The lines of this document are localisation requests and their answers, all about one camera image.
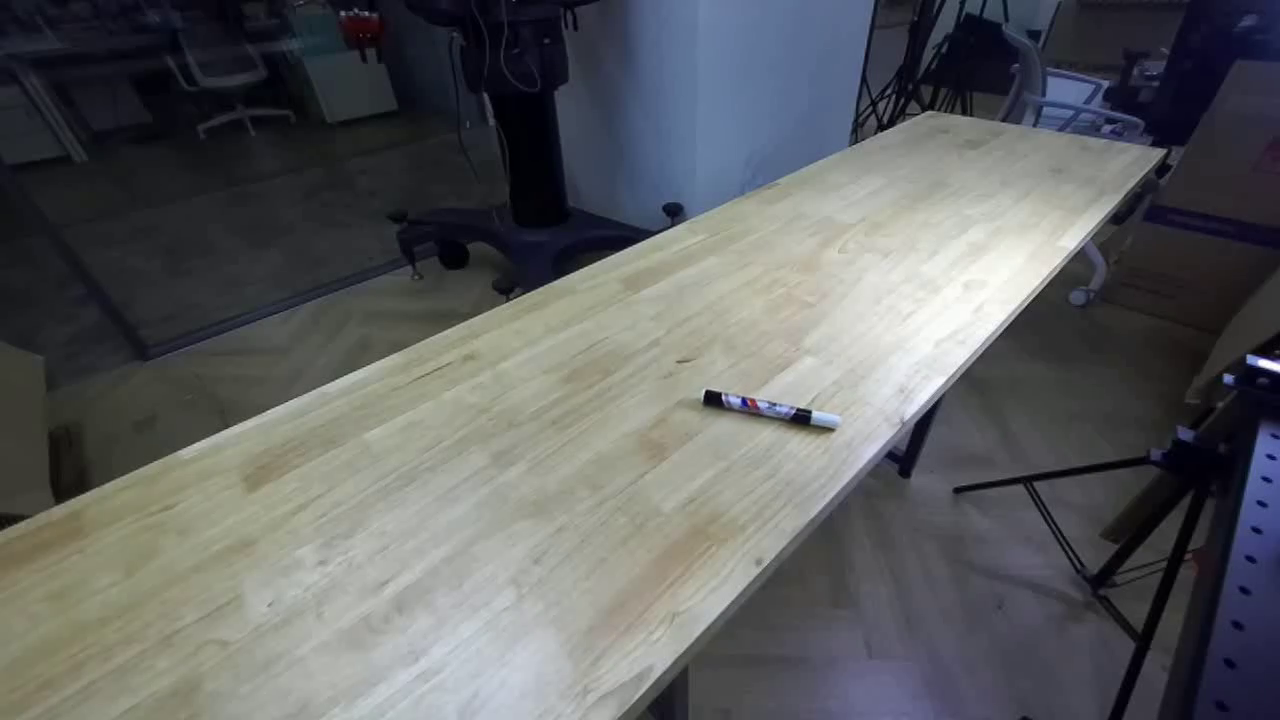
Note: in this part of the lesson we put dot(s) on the black marker with white cap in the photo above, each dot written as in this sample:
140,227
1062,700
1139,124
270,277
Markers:
770,408

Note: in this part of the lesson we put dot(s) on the black table leg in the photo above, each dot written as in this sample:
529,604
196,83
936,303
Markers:
911,452

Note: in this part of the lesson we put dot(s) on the white office chair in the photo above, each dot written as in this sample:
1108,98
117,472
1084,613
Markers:
228,71

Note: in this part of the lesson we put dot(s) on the perforated metal rack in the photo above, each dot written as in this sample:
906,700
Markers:
1240,654

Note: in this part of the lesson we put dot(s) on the black pedestal stand with wheels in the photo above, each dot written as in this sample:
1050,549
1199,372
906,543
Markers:
515,59

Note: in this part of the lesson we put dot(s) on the black camera tripod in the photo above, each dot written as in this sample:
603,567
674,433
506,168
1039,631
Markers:
1199,461

